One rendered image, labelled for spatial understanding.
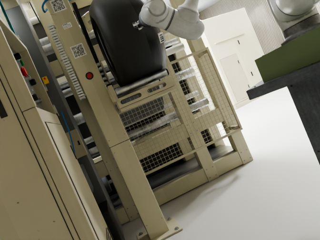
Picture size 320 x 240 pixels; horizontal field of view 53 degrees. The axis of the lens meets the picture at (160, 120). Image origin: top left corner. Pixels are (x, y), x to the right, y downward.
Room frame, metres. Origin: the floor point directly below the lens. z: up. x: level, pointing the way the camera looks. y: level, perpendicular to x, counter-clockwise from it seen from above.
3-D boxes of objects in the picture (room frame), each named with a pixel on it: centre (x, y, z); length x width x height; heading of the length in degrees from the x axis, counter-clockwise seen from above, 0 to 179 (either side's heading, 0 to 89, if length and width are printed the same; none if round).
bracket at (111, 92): (2.03, 0.22, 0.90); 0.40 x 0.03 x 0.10; 11
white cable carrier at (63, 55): (1.95, 0.37, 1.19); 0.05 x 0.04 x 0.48; 11
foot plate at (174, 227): (1.99, 0.29, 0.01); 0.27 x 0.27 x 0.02; 11
